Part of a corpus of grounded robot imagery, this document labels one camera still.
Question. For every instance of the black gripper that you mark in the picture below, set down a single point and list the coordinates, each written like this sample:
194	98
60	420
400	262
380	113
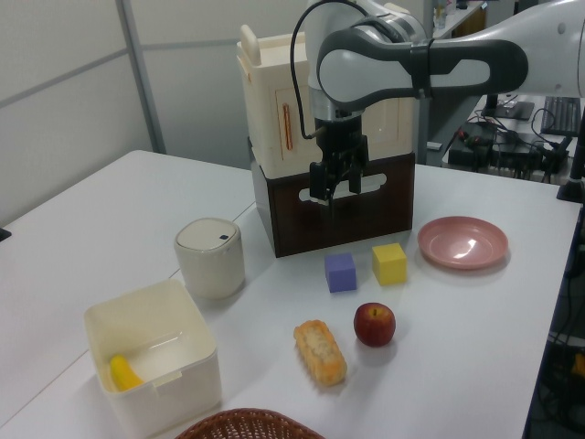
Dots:
341	141

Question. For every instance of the purple cube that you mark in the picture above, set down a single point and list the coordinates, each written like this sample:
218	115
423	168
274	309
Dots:
341	273

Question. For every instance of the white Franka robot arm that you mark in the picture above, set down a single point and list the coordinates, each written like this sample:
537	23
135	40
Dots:
461	59

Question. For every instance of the yellow cube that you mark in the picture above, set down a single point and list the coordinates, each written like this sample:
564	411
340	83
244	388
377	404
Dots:
389	264

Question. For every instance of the pink plate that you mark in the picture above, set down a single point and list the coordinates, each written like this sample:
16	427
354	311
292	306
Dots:
462	242

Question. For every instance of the dark brown wooden crate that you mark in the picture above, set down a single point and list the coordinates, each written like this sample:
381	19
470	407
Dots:
343	219

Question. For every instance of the cream toy kitchen cabinet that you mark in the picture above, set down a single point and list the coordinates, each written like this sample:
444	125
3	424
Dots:
269	105

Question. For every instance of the red apple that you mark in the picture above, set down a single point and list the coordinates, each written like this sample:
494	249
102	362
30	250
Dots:
374	324

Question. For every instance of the white cylindrical lidded canister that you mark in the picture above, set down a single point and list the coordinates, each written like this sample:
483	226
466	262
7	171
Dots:
209	257

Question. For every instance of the black electronics box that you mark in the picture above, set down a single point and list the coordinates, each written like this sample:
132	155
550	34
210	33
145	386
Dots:
498	153

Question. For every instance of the orange bread roll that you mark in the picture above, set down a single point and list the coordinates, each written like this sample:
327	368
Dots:
319	352

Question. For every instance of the black monitor stand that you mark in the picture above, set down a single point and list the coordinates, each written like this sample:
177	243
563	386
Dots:
507	106

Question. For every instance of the black keyboard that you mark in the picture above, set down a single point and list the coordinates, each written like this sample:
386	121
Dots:
561	115

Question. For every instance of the white square plastic bin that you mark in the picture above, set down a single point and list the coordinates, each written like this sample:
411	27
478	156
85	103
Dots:
151	361

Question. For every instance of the brown wicker basket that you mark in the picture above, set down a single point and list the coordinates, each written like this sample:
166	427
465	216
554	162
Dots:
249	425

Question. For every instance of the yellow banana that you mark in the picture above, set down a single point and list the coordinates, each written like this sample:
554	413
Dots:
123	374

